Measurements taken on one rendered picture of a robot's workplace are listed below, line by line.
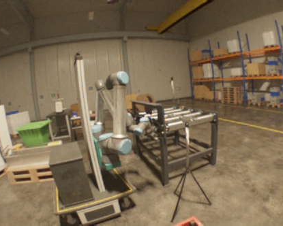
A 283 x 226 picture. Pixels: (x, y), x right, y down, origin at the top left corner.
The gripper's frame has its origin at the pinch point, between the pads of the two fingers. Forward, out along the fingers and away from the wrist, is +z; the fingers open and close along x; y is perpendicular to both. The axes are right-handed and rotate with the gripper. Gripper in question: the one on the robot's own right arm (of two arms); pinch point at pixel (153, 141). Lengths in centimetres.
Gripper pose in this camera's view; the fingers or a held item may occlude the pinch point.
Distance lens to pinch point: 186.5
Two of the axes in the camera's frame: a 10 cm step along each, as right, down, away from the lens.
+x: 6.2, 1.8, -7.6
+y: -7.0, 5.6, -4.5
